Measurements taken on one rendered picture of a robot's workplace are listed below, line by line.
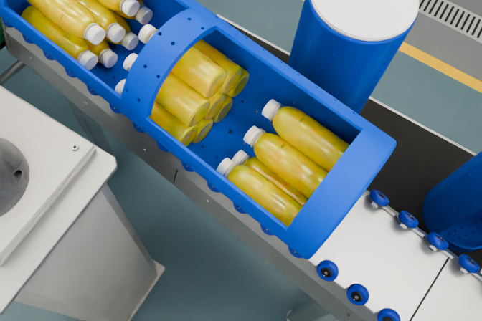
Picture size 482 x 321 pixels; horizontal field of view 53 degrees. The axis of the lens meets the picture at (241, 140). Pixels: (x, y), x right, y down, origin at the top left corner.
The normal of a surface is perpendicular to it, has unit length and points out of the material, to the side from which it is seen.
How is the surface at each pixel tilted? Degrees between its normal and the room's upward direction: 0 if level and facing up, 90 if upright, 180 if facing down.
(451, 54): 0
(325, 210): 39
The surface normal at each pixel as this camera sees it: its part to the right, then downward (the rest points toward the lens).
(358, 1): 0.06, -0.41
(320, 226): -0.44, 0.26
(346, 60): -0.25, 0.88
